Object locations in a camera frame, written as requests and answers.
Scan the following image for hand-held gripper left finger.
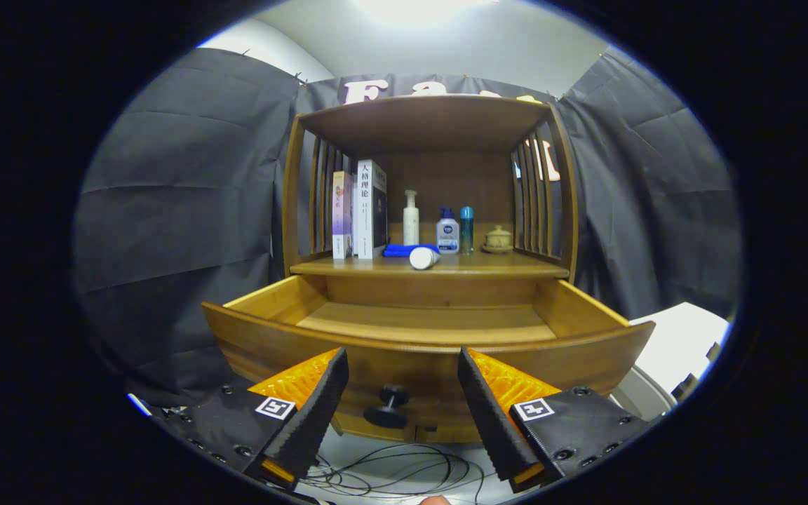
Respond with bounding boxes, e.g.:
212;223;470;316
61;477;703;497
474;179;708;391
159;346;350;492

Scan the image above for white flat table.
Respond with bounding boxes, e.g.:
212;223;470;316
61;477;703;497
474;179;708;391
628;302;731;397

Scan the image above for black drawer knob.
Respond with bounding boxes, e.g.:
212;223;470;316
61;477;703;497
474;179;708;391
363;384;410;430

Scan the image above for white bottle blue pump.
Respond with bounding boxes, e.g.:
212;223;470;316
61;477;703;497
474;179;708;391
436;207;461;255

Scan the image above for blue folded cloth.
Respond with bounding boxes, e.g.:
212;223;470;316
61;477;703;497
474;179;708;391
383;243;440;258

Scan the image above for wooden drawer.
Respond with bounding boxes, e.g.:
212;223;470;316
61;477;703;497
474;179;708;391
202;274;656;436

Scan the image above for purple book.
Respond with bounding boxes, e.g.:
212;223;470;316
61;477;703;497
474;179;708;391
332;170;355;260

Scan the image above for black floor cables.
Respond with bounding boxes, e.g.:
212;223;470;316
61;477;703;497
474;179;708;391
299;443;489;502

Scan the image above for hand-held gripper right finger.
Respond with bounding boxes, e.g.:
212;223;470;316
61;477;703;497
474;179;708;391
457;345;657;493

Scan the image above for brown wooden cabinet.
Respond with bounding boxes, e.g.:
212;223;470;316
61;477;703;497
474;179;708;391
282;93;580;444

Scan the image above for grey grooved chair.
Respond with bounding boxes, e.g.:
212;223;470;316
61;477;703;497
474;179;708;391
611;365;678;422

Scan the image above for thick white book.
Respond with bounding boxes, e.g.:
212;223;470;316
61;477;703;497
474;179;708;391
352;159;389;260

